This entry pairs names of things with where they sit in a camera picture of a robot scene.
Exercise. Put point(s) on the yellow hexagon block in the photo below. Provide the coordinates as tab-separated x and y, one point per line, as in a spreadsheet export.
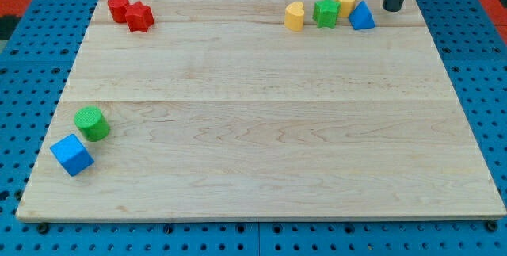
346	7

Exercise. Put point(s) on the green cylinder block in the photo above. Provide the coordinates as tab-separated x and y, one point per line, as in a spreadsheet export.
91	122

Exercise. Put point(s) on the light wooden board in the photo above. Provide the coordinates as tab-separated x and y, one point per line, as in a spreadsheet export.
219	113

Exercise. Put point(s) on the blue triangle block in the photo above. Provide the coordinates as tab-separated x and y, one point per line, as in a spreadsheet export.
361	17

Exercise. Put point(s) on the blue cube block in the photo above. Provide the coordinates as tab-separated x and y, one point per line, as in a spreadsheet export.
72	155

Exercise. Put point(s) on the red star block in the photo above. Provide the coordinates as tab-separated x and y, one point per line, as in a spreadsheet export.
139	17

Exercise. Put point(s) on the red cylinder block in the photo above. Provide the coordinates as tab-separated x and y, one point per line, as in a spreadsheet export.
118	9

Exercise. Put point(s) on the yellow heart block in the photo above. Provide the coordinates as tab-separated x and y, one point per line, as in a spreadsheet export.
294	16

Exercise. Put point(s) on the green star block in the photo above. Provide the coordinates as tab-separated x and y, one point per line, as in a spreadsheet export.
325	13

